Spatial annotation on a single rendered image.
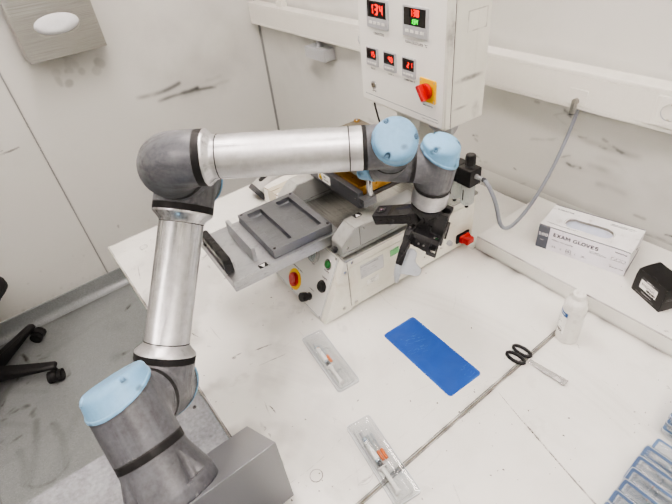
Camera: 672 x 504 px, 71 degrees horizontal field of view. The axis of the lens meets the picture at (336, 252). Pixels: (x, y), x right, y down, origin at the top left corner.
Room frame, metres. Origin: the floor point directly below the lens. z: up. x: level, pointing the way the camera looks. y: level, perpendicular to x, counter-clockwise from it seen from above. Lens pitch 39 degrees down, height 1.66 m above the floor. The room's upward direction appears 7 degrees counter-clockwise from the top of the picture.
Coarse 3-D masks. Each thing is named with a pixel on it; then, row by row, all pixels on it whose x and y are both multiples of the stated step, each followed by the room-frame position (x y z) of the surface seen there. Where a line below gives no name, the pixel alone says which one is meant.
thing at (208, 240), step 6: (204, 234) 0.95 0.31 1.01; (204, 240) 0.93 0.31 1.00; (210, 240) 0.92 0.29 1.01; (210, 246) 0.90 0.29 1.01; (216, 246) 0.89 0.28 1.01; (216, 252) 0.87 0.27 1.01; (222, 252) 0.86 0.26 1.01; (222, 258) 0.84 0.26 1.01; (228, 258) 0.84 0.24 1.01; (222, 264) 0.84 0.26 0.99; (228, 264) 0.83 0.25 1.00; (228, 270) 0.83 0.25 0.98; (234, 270) 0.84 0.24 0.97
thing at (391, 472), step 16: (368, 416) 0.55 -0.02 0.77; (352, 432) 0.52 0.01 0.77; (368, 432) 0.51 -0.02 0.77; (368, 448) 0.48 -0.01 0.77; (384, 448) 0.47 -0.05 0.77; (384, 464) 0.44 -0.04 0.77; (400, 464) 0.44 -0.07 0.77; (384, 480) 0.41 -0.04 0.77; (400, 480) 0.41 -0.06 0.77; (400, 496) 0.38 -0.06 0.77
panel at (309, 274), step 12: (324, 252) 0.94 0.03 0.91; (300, 264) 0.99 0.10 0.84; (312, 264) 0.96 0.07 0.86; (336, 264) 0.89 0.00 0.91; (288, 276) 1.02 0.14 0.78; (300, 276) 0.98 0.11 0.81; (312, 276) 0.94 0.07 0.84; (324, 276) 0.91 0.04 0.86; (300, 288) 0.96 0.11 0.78; (312, 288) 0.92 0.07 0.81; (324, 288) 0.88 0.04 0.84; (312, 300) 0.90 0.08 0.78; (324, 300) 0.87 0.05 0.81
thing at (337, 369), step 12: (312, 336) 0.79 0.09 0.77; (324, 336) 0.78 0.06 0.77; (312, 348) 0.75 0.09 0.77; (324, 348) 0.74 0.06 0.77; (324, 360) 0.71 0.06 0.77; (336, 360) 0.70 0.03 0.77; (336, 372) 0.67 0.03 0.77; (348, 372) 0.67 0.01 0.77; (336, 384) 0.64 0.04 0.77; (348, 384) 0.63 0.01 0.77
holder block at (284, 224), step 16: (256, 208) 1.06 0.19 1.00; (272, 208) 1.05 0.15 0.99; (288, 208) 1.06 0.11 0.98; (304, 208) 1.03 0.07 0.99; (256, 224) 1.00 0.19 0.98; (272, 224) 0.99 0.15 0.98; (288, 224) 0.96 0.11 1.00; (304, 224) 0.98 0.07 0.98; (320, 224) 0.95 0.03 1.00; (272, 240) 0.91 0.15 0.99; (288, 240) 0.90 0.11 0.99; (304, 240) 0.91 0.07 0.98; (272, 256) 0.87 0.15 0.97
